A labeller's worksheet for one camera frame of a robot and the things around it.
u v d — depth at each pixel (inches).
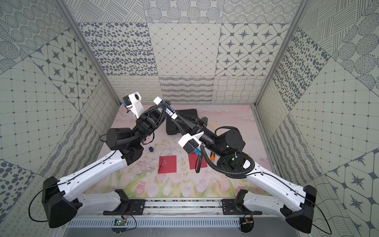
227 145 15.9
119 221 28.2
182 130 18.0
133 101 18.0
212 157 35.7
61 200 15.0
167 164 35.4
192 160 35.3
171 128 18.3
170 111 18.0
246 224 28.7
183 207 30.1
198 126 17.3
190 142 14.9
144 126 17.6
